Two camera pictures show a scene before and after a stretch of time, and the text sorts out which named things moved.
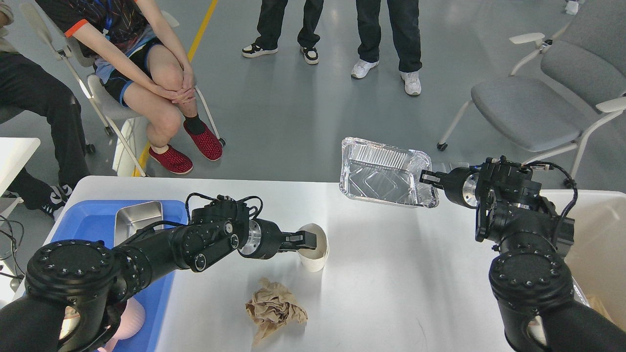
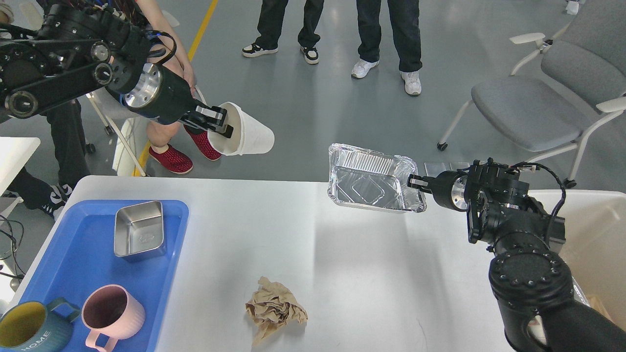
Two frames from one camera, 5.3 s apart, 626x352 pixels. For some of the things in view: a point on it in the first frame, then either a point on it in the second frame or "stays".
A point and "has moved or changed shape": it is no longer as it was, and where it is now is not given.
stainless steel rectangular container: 128,219 stays
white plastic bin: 597,259 stays
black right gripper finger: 438,184 to 423,188
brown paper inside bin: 595,303 stays
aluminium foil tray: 374,171 has moved or changed shape
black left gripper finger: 299,240 to 212,119
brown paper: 272,307 stays
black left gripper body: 262,239 to 153,90
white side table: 15,153 stays
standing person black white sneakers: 271,23 stays
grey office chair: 548,104 stays
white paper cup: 313,260 to 248,137
